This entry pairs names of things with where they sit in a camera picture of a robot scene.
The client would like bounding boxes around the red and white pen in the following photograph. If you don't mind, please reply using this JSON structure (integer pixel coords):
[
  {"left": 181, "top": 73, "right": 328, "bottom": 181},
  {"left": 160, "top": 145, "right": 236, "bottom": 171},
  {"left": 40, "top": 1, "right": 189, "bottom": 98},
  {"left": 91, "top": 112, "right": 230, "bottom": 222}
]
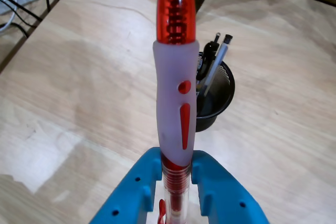
[{"left": 152, "top": 0, "right": 201, "bottom": 224}]

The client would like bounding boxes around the black mesh pen holder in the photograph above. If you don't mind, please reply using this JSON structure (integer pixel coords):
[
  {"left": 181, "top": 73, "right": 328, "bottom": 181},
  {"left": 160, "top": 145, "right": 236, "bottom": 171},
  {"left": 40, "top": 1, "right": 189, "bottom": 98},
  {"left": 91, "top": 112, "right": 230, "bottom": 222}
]
[{"left": 195, "top": 50, "right": 236, "bottom": 133}]

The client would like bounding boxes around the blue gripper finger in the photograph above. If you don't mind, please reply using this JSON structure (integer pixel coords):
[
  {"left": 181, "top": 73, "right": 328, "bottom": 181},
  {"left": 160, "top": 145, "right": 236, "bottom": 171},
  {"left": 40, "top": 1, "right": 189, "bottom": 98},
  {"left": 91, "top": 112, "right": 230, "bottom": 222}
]
[
  {"left": 191, "top": 150, "right": 270, "bottom": 224},
  {"left": 90, "top": 147, "right": 162, "bottom": 224}
]

